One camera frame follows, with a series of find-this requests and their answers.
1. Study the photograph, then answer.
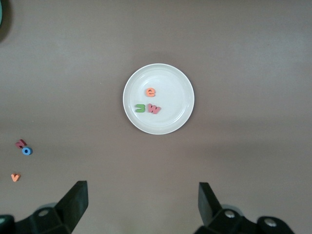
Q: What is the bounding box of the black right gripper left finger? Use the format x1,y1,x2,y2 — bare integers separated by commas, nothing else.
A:
0,180,88,234

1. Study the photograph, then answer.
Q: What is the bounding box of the beige round plate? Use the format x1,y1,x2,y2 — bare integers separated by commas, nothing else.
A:
122,63,195,136

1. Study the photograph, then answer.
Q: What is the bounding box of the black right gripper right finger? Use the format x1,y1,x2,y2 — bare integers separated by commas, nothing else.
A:
195,182,295,234

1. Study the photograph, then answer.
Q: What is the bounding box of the red foam letter w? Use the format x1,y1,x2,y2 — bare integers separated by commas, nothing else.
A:
147,103,162,115

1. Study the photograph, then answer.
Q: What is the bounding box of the brown table cover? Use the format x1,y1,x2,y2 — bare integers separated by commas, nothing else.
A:
0,0,312,234

